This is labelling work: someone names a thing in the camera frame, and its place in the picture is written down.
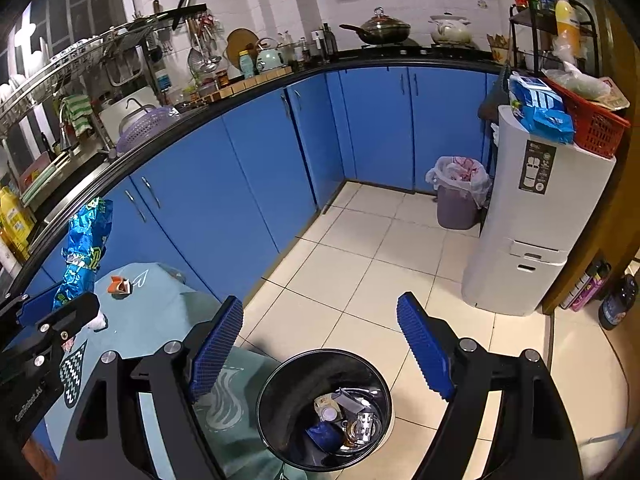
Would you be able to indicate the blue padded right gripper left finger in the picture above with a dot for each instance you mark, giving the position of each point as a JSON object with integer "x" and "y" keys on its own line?
{"x": 210, "y": 344}

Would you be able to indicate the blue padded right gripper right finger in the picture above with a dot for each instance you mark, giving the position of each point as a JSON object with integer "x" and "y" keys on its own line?
{"x": 430, "y": 353}

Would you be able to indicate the white tissue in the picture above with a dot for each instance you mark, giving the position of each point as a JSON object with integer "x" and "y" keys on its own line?
{"x": 100, "y": 322}

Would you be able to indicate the orange white carton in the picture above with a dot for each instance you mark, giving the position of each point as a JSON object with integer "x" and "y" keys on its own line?
{"x": 119, "y": 287}

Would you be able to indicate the blue snack bag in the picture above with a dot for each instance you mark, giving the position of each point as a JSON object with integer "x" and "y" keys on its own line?
{"x": 87, "y": 235}

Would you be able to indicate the black round trash can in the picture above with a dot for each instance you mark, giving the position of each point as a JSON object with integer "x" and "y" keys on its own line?
{"x": 324, "y": 410}

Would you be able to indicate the teal printed tablecloth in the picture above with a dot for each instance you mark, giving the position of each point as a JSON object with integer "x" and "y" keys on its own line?
{"x": 127, "y": 412}

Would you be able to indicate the yellow detergent bottle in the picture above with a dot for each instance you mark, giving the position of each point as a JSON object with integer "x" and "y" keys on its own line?
{"x": 16, "y": 220}

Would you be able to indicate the grey bin with white bag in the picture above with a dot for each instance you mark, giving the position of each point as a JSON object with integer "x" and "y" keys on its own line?
{"x": 462, "y": 186}

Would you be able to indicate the dark bottle on floor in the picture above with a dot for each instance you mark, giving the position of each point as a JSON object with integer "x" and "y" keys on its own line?
{"x": 618, "y": 302}

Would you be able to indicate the white tall appliance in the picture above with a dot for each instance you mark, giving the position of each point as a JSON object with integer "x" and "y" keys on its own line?
{"x": 543, "y": 196}

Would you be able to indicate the purple plastic colander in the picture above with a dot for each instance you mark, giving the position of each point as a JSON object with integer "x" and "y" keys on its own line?
{"x": 143, "y": 123}

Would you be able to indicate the blue snack bags on appliance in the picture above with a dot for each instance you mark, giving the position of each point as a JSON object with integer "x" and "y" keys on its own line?
{"x": 539, "y": 109}

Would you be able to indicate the green striped hanging towel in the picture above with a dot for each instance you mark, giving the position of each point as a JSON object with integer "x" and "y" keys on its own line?
{"x": 76, "y": 113}

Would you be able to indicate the red plastic basket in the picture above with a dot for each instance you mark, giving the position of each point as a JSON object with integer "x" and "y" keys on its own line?
{"x": 597, "y": 129}

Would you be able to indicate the mint green kettle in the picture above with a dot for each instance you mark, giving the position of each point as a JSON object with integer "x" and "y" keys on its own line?
{"x": 268, "y": 56}

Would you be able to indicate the round wooden cutting board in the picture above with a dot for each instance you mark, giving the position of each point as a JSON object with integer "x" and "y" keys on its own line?
{"x": 241, "y": 39}

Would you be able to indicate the white ceramic pot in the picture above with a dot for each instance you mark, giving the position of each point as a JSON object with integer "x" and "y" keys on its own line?
{"x": 450, "y": 29}

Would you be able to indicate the black wok with glass lid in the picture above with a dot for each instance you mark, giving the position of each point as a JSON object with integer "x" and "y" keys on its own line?
{"x": 380, "y": 29}

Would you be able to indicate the black metal shelf rack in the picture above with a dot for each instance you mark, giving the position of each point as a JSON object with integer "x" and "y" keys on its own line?
{"x": 544, "y": 21}

